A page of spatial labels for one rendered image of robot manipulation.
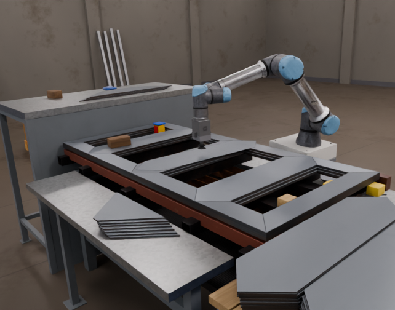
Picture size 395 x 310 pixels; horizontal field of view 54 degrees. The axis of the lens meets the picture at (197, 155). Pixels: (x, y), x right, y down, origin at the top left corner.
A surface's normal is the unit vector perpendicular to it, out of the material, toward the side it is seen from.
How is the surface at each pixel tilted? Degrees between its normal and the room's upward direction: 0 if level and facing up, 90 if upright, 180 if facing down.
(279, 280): 0
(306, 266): 0
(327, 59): 90
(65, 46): 90
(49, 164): 90
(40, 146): 90
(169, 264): 0
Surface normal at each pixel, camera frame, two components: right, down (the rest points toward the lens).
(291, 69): 0.23, 0.23
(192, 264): -0.04, -0.95
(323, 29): -0.79, 0.21
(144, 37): 0.61, 0.21
